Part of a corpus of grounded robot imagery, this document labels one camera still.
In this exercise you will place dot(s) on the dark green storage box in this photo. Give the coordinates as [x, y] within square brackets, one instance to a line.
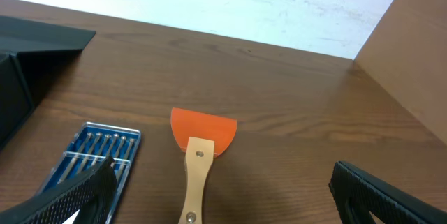
[32, 55]

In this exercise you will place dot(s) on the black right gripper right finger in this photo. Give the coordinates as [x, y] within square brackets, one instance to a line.
[361, 197]

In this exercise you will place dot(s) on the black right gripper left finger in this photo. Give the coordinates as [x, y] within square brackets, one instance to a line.
[88, 194]

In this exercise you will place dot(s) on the orange scraper with wooden handle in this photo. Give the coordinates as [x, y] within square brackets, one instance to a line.
[202, 137]

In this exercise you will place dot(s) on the blue precision screwdriver set case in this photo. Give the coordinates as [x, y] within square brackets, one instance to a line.
[90, 145]

